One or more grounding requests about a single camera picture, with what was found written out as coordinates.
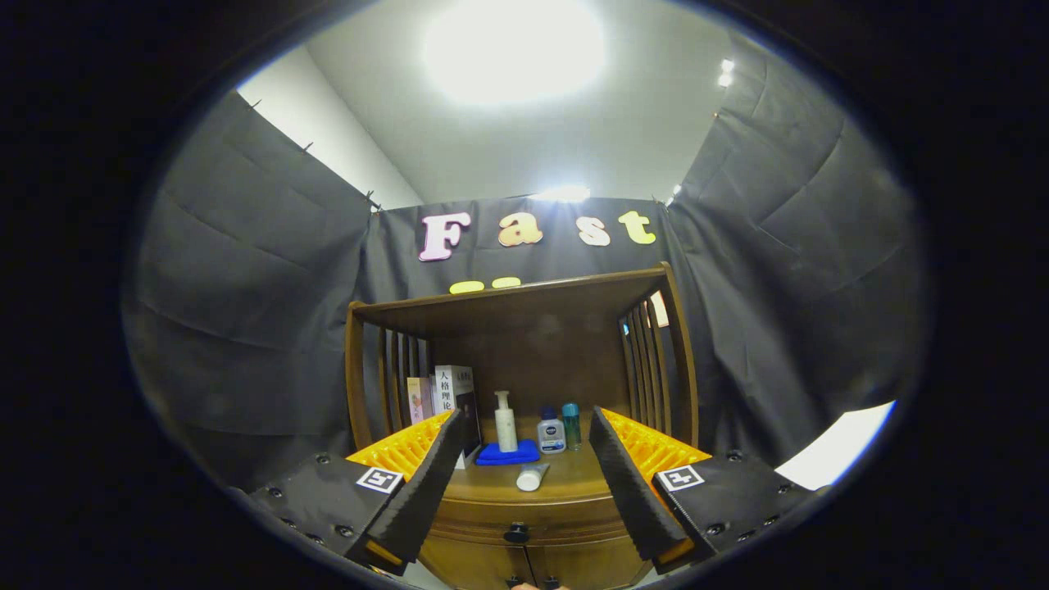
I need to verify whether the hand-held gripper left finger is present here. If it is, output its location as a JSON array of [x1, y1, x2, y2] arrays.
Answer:
[[246, 407, 465, 574]]

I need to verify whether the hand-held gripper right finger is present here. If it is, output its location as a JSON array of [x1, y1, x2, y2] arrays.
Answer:
[[588, 406, 820, 576]]

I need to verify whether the wooden drawer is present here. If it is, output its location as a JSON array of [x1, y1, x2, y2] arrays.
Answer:
[[426, 492, 644, 546]]

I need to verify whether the wooden countertop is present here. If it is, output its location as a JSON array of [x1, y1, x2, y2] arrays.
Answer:
[[443, 422, 628, 502]]

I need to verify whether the wooden cabinet door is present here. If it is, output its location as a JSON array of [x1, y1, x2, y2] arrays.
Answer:
[[524, 545, 652, 590], [418, 541, 529, 590]]

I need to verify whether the wooden cabinet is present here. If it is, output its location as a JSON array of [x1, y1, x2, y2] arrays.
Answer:
[[344, 262, 700, 590]]

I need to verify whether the blue folded cloth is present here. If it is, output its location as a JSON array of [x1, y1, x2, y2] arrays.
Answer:
[[476, 439, 542, 467]]

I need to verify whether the purple book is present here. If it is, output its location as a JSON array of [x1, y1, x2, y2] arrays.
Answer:
[[406, 376, 435, 425]]

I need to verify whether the white bottle with blue cap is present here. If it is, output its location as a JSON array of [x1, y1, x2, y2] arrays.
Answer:
[[537, 406, 567, 456]]

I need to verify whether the white pump bottle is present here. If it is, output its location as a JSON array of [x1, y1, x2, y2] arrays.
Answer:
[[493, 390, 519, 453]]

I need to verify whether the white book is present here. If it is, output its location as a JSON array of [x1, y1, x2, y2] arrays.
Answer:
[[434, 365, 483, 470]]

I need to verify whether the white panel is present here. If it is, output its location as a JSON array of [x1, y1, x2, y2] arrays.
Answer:
[[774, 400, 898, 492]]

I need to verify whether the black backdrop cloth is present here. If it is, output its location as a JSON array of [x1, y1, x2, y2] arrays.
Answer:
[[123, 33, 931, 492]]

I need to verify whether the large ceiling light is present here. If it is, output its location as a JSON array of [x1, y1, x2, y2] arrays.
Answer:
[[422, 0, 607, 107]]

